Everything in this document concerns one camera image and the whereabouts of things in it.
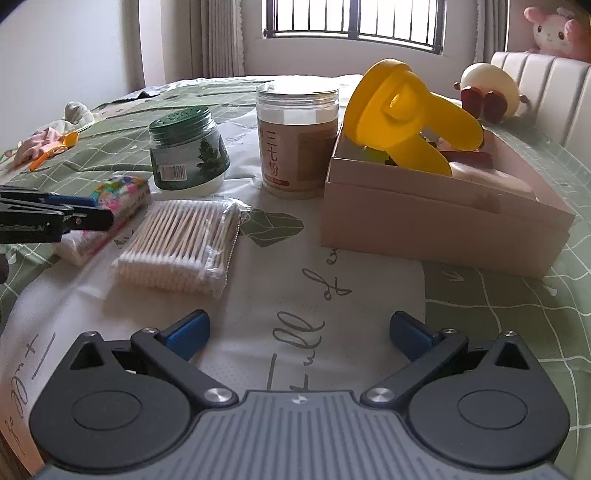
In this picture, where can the yellow plastic holder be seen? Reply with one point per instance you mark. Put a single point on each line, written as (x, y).
(369, 101)

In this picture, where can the green lidded jar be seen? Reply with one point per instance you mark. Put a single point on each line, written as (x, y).
(189, 152)

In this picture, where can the pink cardboard box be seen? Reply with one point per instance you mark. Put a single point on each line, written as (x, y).
(429, 221)

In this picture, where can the orange plastic spoon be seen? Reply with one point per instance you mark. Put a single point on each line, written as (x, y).
(51, 150)

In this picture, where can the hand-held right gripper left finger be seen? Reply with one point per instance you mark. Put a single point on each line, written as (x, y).
(187, 334)

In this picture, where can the clear jar with brown powder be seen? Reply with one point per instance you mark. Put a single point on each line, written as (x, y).
(295, 143)

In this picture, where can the colourful tissue pack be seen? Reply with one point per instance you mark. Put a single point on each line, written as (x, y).
(122, 194)

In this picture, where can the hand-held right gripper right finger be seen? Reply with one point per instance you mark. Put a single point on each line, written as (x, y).
(408, 332)

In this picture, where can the barred window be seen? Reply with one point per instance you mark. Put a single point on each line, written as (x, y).
(351, 21)

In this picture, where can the dark red item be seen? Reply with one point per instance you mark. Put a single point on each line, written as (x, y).
(466, 159)

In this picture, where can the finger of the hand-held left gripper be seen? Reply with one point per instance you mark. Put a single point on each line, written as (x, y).
(69, 201)
(87, 220)

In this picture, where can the green checked bedspread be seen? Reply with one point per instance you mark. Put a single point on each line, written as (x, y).
(508, 314)

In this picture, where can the cream soft item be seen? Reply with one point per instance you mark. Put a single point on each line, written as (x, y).
(494, 182)

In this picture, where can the pink bunny plush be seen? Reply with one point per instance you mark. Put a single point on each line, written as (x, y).
(554, 34)

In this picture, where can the grey curtain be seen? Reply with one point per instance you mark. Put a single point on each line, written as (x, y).
(217, 37)
(490, 27)

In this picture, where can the dark cloth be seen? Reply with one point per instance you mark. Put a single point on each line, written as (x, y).
(143, 93)

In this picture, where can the cotton swab pack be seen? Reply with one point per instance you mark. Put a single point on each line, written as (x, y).
(180, 244)

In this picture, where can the white plush with brown feet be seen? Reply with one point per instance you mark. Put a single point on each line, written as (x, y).
(485, 81)

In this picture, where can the pink cloth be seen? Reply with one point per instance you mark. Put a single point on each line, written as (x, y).
(39, 141)

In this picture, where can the white cloth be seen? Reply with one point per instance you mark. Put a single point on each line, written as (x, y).
(78, 113)

